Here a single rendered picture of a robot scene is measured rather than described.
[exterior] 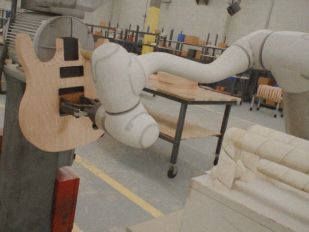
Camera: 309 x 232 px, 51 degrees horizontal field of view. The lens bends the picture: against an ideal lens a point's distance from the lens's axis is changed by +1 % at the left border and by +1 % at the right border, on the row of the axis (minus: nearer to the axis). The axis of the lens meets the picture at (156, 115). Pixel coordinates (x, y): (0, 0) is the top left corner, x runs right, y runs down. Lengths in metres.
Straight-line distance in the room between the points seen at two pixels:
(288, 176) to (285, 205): 0.10
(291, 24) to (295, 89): 11.91
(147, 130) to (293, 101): 0.55
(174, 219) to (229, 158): 0.30
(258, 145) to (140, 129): 0.39
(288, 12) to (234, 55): 12.08
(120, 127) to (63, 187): 0.88
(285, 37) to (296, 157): 0.65
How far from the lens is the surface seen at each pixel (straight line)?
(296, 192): 0.88
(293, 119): 1.23
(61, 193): 1.70
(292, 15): 13.09
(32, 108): 1.13
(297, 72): 1.09
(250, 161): 0.64
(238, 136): 0.55
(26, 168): 1.59
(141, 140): 0.85
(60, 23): 1.33
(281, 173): 0.71
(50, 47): 1.30
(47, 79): 1.13
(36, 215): 1.73
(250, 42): 1.17
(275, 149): 0.53
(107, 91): 0.82
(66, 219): 1.80
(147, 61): 0.88
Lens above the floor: 1.32
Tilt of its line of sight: 12 degrees down
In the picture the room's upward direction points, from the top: 10 degrees clockwise
